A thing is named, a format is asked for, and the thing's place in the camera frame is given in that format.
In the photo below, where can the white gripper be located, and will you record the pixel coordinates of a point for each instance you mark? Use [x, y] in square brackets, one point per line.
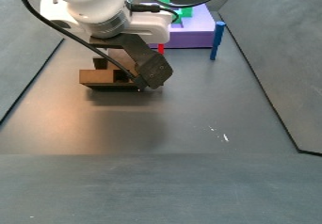
[50, 6]

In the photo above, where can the brown T-shaped block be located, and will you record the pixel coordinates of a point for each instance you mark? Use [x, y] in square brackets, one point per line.
[120, 56]

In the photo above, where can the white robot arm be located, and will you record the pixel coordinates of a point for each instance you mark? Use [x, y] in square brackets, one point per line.
[106, 18]

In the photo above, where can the red peg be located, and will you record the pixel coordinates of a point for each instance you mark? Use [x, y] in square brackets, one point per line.
[161, 48]

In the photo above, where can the green U-shaped block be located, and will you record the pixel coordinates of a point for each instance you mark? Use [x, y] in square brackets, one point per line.
[183, 13]

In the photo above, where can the purple base block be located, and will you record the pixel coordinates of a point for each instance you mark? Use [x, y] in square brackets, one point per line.
[194, 32]

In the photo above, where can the blue peg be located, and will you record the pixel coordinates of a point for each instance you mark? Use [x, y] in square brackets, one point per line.
[218, 36]

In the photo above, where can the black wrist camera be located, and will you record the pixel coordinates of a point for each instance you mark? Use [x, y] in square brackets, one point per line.
[151, 65]

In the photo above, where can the black angle bracket fixture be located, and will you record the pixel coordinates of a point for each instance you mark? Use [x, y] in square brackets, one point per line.
[106, 76]

